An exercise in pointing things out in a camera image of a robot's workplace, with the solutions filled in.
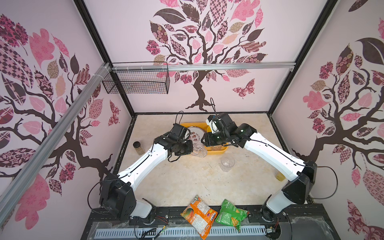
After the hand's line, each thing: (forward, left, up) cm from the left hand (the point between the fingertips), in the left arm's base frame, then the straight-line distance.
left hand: (192, 151), depth 80 cm
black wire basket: (+45, +27, +18) cm, 55 cm away
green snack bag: (-29, -18, -10) cm, 36 cm away
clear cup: (+3, -4, -5) cm, 7 cm away
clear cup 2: (+10, -16, -13) cm, 23 cm away
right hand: (+3, -6, +9) cm, 11 cm away
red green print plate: (+21, -2, -12) cm, 24 cm away
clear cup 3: (0, -22, -15) cm, 26 cm away
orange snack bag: (-29, -4, -12) cm, 32 cm away
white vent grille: (-35, +9, -16) cm, 39 cm away
